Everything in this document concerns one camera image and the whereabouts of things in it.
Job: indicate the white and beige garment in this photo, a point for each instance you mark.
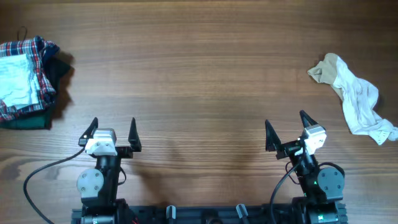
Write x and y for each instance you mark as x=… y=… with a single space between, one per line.
x=359 y=98

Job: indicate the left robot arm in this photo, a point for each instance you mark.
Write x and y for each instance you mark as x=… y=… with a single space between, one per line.
x=98 y=186

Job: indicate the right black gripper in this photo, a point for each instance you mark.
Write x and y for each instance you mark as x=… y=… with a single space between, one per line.
x=272 y=142

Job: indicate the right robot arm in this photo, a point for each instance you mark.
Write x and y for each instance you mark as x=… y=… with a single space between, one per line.
x=322 y=184

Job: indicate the white folded cloth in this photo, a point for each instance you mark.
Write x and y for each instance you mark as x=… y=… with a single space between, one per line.
x=19 y=83

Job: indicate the red plaid folded shirt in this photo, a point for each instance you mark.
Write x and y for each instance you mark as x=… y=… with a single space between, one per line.
x=40 y=50

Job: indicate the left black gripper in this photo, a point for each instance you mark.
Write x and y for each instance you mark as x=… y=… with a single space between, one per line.
x=125 y=152

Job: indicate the dark green folded garment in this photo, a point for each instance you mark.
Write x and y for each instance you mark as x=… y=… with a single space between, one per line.
x=59 y=74

